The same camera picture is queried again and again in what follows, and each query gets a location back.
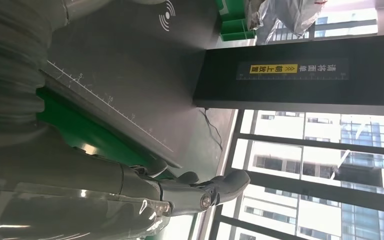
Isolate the green conveyor belt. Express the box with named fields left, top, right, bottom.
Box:
left=35, top=86, right=180, bottom=181

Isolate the black inbound scanner machine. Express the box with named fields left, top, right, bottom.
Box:
left=41, top=0, right=384, bottom=170

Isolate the green plastic delivery bin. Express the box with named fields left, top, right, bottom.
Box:
left=214, top=0, right=258, bottom=43

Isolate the large grey courier package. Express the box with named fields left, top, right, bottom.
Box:
left=245, top=0, right=279, bottom=32

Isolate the thin black machine cable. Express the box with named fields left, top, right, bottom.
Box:
left=198, top=107, right=225, bottom=152

